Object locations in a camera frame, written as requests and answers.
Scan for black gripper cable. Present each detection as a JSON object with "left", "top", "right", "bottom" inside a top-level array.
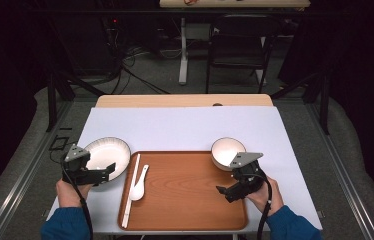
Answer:
[
  {"left": 256, "top": 173, "right": 274, "bottom": 240},
  {"left": 62, "top": 166, "right": 95, "bottom": 240}
]

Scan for white plate dark rim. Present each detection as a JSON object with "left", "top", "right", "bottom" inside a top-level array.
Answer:
[{"left": 83, "top": 136, "right": 132, "bottom": 183}]

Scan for white bowl dark rim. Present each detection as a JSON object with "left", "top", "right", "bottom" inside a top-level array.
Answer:
[{"left": 210, "top": 137, "right": 247, "bottom": 172}]

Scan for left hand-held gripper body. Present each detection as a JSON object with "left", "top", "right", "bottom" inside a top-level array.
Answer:
[{"left": 61, "top": 143, "right": 105, "bottom": 187}]

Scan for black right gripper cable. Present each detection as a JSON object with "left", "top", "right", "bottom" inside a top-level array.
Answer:
[{"left": 256, "top": 173, "right": 274, "bottom": 240}]

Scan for person's left hand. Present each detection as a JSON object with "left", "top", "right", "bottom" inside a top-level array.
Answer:
[{"left": 55, "top": 178, "right": 95, "bottom": 209}]

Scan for dark equipment with red light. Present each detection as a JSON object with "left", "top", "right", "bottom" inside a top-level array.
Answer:
[{"left": 103, "top": 16, "right": 123, "bottom": 36}]

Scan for person's right hand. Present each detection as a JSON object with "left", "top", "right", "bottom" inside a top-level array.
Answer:
[{"left": 245, "top": 176, "right": 285, "bottom": 218}]

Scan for black floor cables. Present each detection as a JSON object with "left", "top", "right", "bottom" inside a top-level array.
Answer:
[{"left": 108, "top": 43, "right": 171, "bottom": 96}]

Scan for brown wooden tray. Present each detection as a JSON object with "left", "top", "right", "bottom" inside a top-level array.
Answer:
[{"left": 117, "top": 150, "right": 249, "bottom": 232}]

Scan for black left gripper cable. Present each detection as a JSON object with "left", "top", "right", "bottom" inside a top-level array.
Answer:
[{"left": 62, "top": 166, "right": 95, "bottom": 240}]

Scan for light wooden table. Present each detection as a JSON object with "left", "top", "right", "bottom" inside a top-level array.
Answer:
[{"left": 94, "top": 93, "right": 274, "bottom": 108}]

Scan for aluminium rail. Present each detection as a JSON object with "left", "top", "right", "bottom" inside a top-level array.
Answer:
[
  {"left": 304, "top": 99, "right": 374, "bottom": 240},
  {"left": 0, "top": 99, "right": 73, "bottom": 240}
]

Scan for white table mat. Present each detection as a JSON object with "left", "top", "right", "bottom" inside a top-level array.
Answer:
[{"left": 46, "top": 105, "right": 323, "bottom": 234}]

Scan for small black floor frame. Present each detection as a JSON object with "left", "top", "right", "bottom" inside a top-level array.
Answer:
[{"left": 48, "top": 134, "right": 69, "bottom": 152}]

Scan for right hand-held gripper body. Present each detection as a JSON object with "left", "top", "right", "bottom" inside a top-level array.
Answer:
[{"left": 225, "top": 151, "right": 269, "bottom": 204}]

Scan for white desk leg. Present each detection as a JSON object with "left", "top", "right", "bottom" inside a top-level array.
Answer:
[{"left": 178, "top": 17, "right": 189, "bottom": 86}]

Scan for white ceramic spoon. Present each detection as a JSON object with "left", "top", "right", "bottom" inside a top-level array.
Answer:
[{"left": 129, "top": 164, "right": 150, "bottom": 202}]

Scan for black metal stand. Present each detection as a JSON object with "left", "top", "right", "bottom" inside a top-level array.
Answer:
[
  {"left": 45, "top": 69, "right": 106, "bottom": 133},
  {"left": 269, "top": 71, "right": 331, "bottom": 136}
]

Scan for black folding chair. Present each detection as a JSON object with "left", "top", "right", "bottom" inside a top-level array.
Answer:
[{"left": 205, "top": 13, "right": 281, "bottom": 94}]

